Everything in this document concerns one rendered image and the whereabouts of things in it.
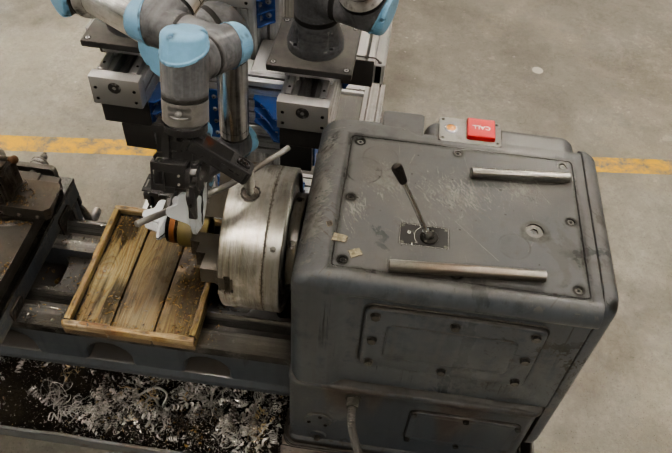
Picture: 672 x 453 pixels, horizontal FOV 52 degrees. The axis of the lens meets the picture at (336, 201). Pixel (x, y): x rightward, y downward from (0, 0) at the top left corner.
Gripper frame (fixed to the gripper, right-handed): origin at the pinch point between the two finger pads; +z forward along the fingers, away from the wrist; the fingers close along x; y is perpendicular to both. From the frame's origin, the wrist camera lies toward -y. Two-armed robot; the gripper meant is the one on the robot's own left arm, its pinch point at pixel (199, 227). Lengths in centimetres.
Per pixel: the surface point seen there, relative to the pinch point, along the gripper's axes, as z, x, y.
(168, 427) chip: 70, -16, 13
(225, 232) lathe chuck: 7.0, -10.2, -2.2
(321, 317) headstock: 17.4, -1.2, -22.9
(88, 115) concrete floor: 73, -195, 110
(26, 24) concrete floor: 52, -258, 170
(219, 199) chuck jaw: 8.1, -24.1, 2.6
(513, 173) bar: -6, -26, -57
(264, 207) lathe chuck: 2.7, -14.2, -8.9
